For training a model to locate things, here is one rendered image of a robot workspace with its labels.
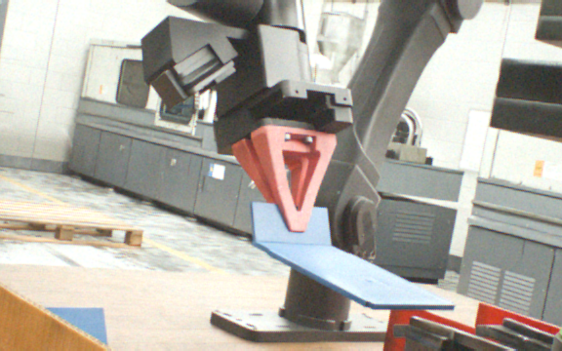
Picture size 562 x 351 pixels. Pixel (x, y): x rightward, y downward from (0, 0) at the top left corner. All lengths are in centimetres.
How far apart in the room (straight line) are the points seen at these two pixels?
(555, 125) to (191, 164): 909
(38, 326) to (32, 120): 1145
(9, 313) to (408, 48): 52
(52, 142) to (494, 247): 688
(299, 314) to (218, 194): 818
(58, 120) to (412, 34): 1120
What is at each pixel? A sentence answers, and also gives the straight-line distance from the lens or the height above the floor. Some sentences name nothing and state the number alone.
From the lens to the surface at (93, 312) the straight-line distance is 65.
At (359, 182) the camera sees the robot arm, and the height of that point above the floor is 105.
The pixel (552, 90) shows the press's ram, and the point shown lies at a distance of 48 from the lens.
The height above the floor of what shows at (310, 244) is 100.
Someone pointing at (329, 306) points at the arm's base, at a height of 93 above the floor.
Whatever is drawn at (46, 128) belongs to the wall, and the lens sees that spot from 1204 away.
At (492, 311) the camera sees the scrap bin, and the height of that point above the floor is 96.
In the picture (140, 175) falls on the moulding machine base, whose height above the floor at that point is 27.
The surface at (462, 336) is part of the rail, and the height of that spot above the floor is 99.
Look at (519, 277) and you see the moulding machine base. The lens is 635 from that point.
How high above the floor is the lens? 109
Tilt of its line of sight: 3 degrees down
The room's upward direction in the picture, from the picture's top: 10 degrees clockwise
